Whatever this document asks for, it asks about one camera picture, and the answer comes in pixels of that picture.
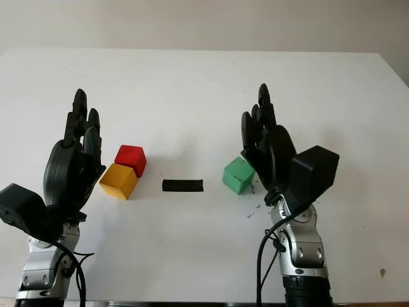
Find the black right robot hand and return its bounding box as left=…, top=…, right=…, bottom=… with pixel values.
left=240, top=83, right=297, bottom=205

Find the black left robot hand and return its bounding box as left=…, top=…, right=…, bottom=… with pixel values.
left=43, top=88, right=107, bottom=220

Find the green wooden cube block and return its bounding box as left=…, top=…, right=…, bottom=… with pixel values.
left=222, top=156, right=256, bottom=195

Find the yellow wooden cube block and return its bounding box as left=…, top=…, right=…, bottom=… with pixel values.
left=98, top=163, right=139, bottom=201

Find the red wooden cube block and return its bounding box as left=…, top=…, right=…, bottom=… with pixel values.
left=114, top=144, right=148, bottom=178

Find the black tape strip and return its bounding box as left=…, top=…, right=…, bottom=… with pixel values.
left=162, top=178, right=205, bottom=193

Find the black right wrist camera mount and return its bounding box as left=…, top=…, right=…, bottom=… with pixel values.
left=281, top=145, right=341, bottom=212

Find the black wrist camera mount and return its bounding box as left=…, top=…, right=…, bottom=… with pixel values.
left=281, top=145, right=341, bottom=212
left=0, top=183, right=63, bottom=241

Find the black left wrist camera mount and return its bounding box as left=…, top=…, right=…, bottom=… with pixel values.
left=0, top=183, right=63, bottom=241

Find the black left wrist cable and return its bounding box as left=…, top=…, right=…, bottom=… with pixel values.
left=47, top=238, right=95, bottom=302

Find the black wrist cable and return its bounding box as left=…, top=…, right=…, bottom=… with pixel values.
left=47, top=238, right=95, bottom=302
left=256, top=201, right=318, bottom=304

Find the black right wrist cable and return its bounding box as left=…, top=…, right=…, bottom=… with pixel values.
left=256, top=201, right=318, bottom=304

